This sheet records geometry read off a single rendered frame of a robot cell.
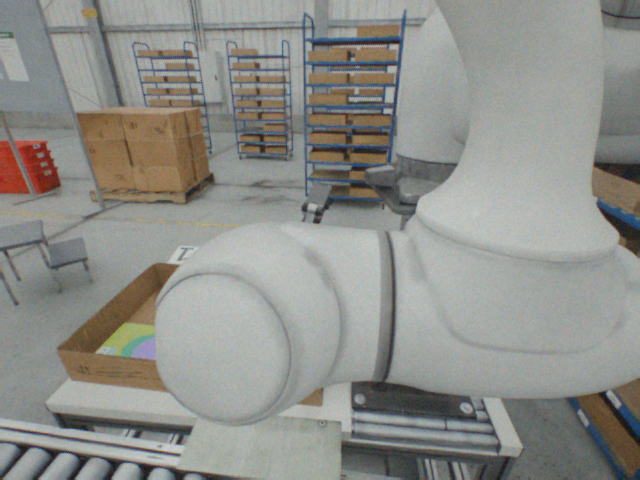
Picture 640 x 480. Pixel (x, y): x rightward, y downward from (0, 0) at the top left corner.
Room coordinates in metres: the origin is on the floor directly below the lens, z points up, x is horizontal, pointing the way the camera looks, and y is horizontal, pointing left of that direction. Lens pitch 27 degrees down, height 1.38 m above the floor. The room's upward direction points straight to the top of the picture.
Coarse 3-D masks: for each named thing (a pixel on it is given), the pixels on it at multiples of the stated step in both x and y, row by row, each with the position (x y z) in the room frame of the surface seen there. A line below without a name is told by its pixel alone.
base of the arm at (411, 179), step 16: (400, 160) 0.55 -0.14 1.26; (416, 160) 0.52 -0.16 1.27; (368, 176) 0.54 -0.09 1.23; (384, 176) 0.54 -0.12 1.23; (400, 176) 0.53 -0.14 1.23; (416, 176) 0.51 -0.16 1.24; (432, 176) 0.50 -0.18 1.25; (448, 176) 0.49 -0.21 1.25; (400, 192) 0.49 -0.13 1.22; (416, 192) 0.48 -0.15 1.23
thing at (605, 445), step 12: (600, 204) 1.23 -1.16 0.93; (612, 204) 1.18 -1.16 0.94; (624, 216) 1.10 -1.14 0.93; (636, 216) 1.06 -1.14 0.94; (576, 396) 0.94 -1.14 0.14; (576, 408) 0.89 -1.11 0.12; (624, 408) 0.74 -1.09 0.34; (588, 420) 0.83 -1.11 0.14; (636, 420) 0.69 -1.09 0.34; (600, 432) 0.78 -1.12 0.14; (636, 432) 0.67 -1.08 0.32; (600, 444) 0.74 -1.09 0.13; (612, 444) 0.73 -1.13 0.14; (612, 456) 0.69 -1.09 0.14; (624, 468) 0.65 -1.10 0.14
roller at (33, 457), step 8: (32, 448) 0.37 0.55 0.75; (24, 456) 0.35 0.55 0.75; (32, 456) 0.35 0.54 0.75; (40, 456) 0.35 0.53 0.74; (48, 456) 0.36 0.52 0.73; (16, 464) 0.34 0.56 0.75; (24, 464) 0.34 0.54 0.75; (32, 464) 0.34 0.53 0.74; (40, 464) 0.35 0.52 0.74; (48, 464) 0.35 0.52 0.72; (8, 472) 0.33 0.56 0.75; (16, 472) 0.32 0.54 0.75; (24, 472) 0.33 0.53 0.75; (32, 472) 0.33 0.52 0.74; (40, 472) 0.34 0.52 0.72
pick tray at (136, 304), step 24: (168, 264) 0.89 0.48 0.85; (144, 288) 0.82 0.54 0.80; (96, 312) 0.65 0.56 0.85; (120, 312) 0.71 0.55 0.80; (144, 312) 0.76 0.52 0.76; (72, 336) 0.56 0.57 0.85; (96, 336) 0.62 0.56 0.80; (72, 360) 0.51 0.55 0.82; (96, 360) 0.51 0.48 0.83; (120, 360) 0.50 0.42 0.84; (144, 360) 0.49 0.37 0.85; (120, 384) 0.50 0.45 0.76; (144, 384) 0.49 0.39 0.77
